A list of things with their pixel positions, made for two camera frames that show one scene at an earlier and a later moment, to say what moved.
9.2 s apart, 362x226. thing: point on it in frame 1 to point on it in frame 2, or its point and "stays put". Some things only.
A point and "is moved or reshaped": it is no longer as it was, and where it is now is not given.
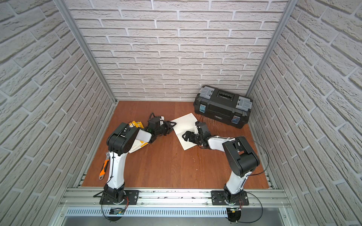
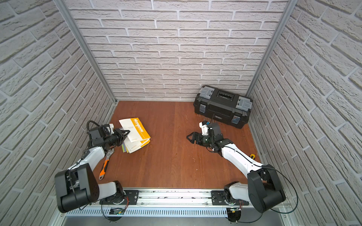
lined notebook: x=185 y=124 is moved or reshaped
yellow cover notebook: x=137 y=144 stays put
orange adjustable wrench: x=103 y=170 stays put
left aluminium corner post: x=64 y=9 stays put
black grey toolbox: x=223 y=106 stays put
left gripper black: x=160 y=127 to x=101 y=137
